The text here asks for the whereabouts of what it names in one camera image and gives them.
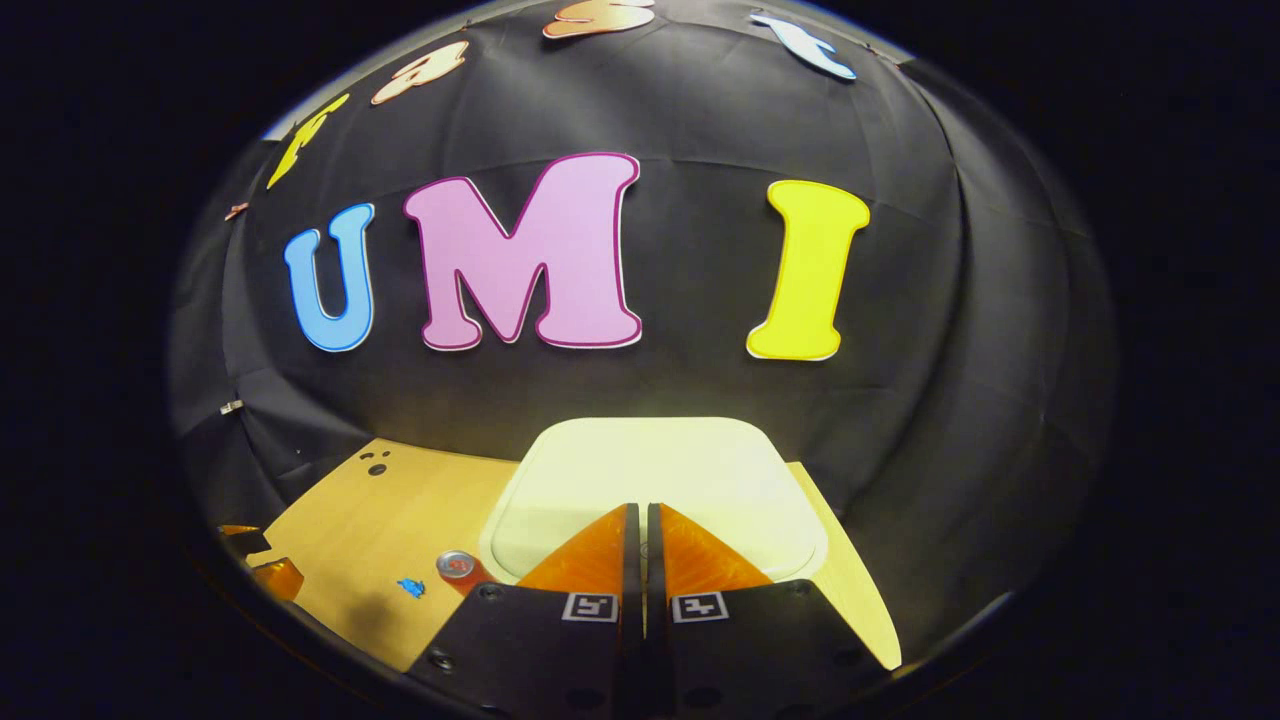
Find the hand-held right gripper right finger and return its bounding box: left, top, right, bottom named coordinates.
left=645, top=502, right=891, bottom=720

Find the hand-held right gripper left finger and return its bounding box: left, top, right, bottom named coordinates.
left=405, top=502, right=646, bottom=720

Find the red pop can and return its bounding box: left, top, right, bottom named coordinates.
left=435, top=549, right=498, bottom=598

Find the wooden desktop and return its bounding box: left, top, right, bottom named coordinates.
left=245, top=438, right=903, bottom=673

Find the black backdrop cloth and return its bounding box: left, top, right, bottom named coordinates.
left=168, top=0, right=1116, bottom=651

